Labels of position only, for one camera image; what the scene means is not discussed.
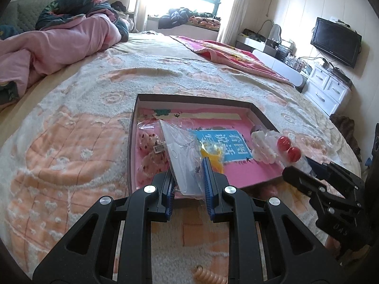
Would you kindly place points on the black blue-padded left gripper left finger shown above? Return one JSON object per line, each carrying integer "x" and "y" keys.
{"x": 111, "y": 242}

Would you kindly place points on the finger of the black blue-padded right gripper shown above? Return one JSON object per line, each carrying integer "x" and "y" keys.
{"x": 312, "y": 183}

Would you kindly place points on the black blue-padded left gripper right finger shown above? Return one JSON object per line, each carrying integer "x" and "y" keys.
{"x": 268, "y": 243}

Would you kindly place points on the red ball hair tie pack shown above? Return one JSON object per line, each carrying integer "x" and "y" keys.
{"x": 286, "y": 152}

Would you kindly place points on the clear bag of white beads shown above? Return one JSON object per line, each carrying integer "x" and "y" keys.
{"x": 183, "y": 150}

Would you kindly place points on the white hair comb clip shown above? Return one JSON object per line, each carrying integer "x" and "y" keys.
{"x": 262, "y": 150}

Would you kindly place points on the white drawer cabinet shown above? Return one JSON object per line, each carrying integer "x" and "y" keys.
{"x": 326, "y": 91}

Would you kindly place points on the pink polka dot hair bow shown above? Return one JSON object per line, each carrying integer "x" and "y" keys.
{"x": 154, "y": 160}

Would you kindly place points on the white low desk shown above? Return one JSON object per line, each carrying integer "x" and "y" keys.
{"x": 266, "y": 55}

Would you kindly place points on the cream peach bedspread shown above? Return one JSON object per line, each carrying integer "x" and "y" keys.
{"x": 64, "y": 145}

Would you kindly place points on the dark cardboard box tray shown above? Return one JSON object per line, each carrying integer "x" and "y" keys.
{"x": 223, "y": 128}

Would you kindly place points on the black flat television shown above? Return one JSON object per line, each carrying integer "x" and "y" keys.
{"x": 337, "y": 40}

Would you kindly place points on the pink red blanket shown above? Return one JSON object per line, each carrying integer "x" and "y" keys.
{"x": 232, "y": 57}

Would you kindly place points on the clothes pile on windowsill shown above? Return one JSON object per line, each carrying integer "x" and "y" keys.
{"x": 181, "y": 16}

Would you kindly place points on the pink duvet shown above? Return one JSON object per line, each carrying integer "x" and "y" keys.
{"x": 28, "y": 56}

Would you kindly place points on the dark floral quilt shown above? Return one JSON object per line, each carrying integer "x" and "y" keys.
{"x": 63, "y": 13}

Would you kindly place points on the grey green headboard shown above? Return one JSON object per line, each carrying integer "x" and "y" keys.
{"x": 23, "y": 14}

